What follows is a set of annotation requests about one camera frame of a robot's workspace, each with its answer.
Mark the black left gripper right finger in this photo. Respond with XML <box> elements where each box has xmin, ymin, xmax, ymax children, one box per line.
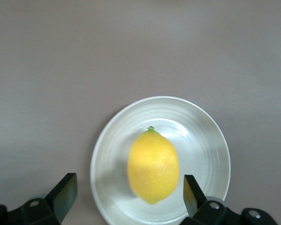
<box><xmin>177</xmin><ymin>174</ymin><xmax>278</xmax><ymax>225</ymax></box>

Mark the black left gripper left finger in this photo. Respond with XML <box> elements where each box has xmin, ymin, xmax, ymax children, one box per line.
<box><xmin>0</xmin><ymin>172</ymin><xmax>78</xmax><ymax>225</ymax></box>

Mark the yellow lemon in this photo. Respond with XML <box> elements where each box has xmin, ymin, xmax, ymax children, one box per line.
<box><xmin>127</xmin><ymin>126</ymin><xmax>180</xmax><ymax>205</ymax></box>

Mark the beige plate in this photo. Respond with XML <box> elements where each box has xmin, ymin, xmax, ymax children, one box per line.
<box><xmin>89</xmin><ymin>95</ymin><xmax>231</xmax><ymax>225</ymax></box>

